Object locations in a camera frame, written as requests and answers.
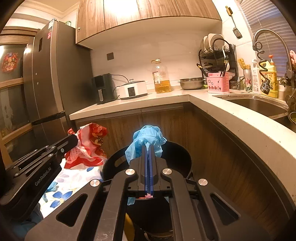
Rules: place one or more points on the blue floral tablecloth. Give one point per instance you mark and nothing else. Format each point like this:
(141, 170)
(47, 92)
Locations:
(66, 184)

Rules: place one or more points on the hanging spatula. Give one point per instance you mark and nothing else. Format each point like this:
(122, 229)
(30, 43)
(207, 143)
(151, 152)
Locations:
(235, 29)

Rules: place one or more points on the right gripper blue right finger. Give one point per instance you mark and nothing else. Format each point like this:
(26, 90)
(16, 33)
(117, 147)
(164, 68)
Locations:
(159, 183)

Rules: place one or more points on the beer can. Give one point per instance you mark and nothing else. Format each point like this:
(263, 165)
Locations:
(247, 80)

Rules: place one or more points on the white slim bottle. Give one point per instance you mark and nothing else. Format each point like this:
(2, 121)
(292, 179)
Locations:
(255, 77)

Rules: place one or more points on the white rice cooker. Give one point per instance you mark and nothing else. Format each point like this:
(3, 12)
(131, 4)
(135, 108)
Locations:
(133, 89)

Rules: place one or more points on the black dish rack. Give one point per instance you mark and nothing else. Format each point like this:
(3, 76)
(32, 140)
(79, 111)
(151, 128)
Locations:
(216, 54)

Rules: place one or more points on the wooden glass door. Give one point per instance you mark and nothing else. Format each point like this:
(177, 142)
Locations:
(17, 137)

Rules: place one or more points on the dark grey refrigerator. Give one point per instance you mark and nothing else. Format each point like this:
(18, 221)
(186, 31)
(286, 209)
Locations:
(57, 81)

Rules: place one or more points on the yellow detergent bottle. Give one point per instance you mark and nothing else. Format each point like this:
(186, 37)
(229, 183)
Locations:
(269, 80)

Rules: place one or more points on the steel sink basin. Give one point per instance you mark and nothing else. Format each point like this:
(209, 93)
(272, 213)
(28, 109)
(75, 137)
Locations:
(271, 108)

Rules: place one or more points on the red white plastic bag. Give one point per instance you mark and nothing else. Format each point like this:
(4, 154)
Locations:
(88, 152)

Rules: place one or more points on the black trash bin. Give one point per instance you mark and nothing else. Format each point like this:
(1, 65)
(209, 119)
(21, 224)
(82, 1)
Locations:
(150, 219)

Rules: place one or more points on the cooking oil bottle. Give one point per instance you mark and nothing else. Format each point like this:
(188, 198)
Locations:
(160, 76)

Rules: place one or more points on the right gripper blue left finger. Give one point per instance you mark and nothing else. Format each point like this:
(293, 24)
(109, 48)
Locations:
(137, 184)

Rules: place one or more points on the steel mixing bowl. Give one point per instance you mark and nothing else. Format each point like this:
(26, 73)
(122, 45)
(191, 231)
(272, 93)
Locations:
(192, 83)

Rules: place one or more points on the wooden lower cabinets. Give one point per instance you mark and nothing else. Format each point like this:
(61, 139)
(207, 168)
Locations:
(217, 155)

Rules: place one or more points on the wooden upper cabinet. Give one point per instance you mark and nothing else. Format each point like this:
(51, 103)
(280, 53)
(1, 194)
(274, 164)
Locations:
(94, 17)

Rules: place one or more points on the blue rubber glove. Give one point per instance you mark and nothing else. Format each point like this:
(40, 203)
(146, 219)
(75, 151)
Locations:
(152, 139)

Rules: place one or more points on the black air fryer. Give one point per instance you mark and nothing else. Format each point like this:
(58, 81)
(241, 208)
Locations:
(104, 88)

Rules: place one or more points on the pink utensil holder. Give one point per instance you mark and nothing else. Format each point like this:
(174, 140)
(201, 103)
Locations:
(218, 83)

